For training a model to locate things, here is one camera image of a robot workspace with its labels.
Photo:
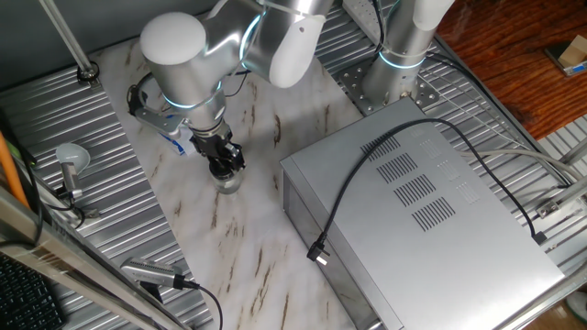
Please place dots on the black jar lid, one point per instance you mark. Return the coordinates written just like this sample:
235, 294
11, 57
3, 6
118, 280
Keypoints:
220, 170

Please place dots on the wrist camera with metal bracket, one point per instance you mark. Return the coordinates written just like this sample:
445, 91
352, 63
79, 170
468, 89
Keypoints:
158, 118

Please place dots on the dark flat device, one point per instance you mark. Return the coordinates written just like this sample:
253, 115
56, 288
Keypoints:
555, 52

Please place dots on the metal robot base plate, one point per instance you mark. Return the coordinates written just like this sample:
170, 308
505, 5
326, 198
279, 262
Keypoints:
353, 87

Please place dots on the aluminium frame bar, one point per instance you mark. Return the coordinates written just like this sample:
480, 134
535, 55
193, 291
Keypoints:
46, 247

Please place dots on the small metal angle bracket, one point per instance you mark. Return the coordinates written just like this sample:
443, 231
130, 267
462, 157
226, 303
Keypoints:
91, 213

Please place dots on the clear glass jar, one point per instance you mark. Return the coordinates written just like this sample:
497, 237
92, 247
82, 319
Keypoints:
227, 184

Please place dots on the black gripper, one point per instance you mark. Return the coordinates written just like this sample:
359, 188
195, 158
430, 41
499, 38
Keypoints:
211, 142

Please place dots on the silver metal box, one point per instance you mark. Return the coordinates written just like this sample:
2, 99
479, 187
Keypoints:
435, 238

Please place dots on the white marble board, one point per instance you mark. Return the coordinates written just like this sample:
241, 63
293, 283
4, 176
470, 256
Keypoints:
238, 256

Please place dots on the metal pole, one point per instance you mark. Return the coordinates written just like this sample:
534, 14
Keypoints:
69, 39

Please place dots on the white power strip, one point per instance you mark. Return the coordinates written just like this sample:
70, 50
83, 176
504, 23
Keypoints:
362, 14

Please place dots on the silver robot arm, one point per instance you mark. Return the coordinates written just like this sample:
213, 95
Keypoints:
183, 73

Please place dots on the blue tissue pack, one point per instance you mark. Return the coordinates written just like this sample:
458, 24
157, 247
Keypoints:
179, 146

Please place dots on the black keyboard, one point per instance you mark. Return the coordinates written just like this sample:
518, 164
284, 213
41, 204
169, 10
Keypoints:
23, 302

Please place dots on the orange rod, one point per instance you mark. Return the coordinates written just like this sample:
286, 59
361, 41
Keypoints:
9, 169

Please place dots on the silver depth camera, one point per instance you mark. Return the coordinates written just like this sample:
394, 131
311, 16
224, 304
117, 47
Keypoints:
147, 271

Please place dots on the aluminium rail bracket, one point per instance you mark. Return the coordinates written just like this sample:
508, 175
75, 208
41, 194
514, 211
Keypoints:
550, 208

